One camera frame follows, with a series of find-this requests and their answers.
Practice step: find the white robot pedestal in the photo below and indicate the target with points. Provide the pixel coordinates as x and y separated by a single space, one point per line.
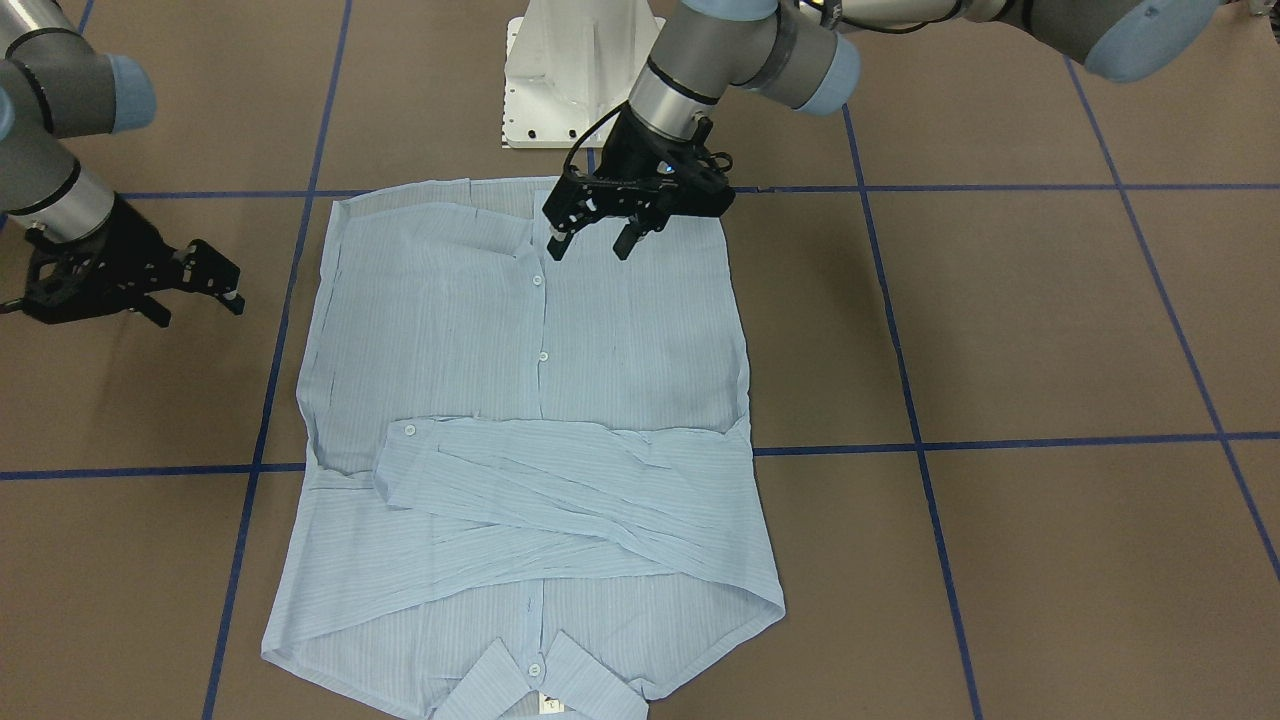
567 64

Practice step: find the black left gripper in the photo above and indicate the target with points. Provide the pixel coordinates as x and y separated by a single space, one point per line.
627 145

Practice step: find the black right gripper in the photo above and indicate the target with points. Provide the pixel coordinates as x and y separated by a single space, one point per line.
122 243

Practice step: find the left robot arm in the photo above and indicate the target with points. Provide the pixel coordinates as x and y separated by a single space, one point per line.
799 54

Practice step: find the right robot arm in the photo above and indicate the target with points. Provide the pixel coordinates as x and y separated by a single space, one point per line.
55 86

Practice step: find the light blue button shirt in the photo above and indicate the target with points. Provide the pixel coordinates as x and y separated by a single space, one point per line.
525 479

